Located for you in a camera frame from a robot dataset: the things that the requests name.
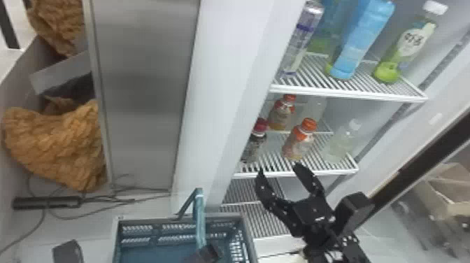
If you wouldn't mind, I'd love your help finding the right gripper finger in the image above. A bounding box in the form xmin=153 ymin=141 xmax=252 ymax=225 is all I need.
xmin=254 ymin=168 xmax=300 ymax=230
xmin=292 ymin=162 xmax=326 ymax=201

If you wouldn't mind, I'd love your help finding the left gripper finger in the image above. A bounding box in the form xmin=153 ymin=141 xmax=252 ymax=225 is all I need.
xmin=183 ymin=243 xmax=222 ymax=263

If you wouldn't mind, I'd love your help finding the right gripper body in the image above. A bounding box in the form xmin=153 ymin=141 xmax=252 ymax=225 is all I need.
xmin=292 ymin=197 xmax=345 ymax=246

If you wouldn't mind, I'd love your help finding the orange bottle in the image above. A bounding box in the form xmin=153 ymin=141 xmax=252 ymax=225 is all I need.
xmin=281 ymin=117 xmax=318 ymax=162
xmin=267 ymin=94 xmax=297 ymax=132

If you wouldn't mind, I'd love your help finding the clear bottle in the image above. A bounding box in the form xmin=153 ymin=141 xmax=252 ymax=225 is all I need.
xmin=322 ymin=118 xmax=363 ymax=164

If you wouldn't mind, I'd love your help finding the blue basket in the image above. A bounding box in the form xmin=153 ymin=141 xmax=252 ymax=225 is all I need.
xmin=111 ymin=187 xmax=258 ymax=263

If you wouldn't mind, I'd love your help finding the dark bottle red cap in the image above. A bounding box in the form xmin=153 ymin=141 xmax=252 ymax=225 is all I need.
xmin=240 ymin=117 xmax=270 ymax=164

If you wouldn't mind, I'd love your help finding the white fridge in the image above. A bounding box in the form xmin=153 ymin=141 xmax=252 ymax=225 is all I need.
xmin=82 ymin=0 xmax=470 ymax=263

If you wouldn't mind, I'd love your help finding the fridge door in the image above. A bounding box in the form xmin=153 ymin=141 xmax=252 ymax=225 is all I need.
xmin=361 ymin=110 xmax=470 ymax=263

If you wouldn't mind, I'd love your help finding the silver can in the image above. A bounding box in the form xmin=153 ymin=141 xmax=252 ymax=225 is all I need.
xmin=280 ymin=0 xmax=326 ymax=77

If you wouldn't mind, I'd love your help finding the blue bottle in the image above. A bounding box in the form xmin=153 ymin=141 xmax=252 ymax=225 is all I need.
xmin=327 ymin=0 xmax=397 ymax=80

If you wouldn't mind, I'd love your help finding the green bottle white cap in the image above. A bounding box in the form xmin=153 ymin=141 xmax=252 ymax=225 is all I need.
xmin=372 ymin=0 xmax=450 ymax=84

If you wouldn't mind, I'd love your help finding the black power strip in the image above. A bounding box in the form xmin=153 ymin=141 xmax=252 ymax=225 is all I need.
xmin=12 ymin=195 xmax=84 ymax=211

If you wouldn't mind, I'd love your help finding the orange towel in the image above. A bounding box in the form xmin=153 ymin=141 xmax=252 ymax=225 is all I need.
xmin=1 ymin=96 xmax=108 ymax=192
xmin=26 ymin=0 xmax=86 ymax=58

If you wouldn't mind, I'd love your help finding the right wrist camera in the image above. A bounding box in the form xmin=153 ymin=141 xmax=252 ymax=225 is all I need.
xmin=332 ymin=191 xmax=376 ymax=236

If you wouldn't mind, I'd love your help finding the grey cable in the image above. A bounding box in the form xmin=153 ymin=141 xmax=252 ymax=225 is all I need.
xmin=0 ymin=174 xmax=171 ymax=255

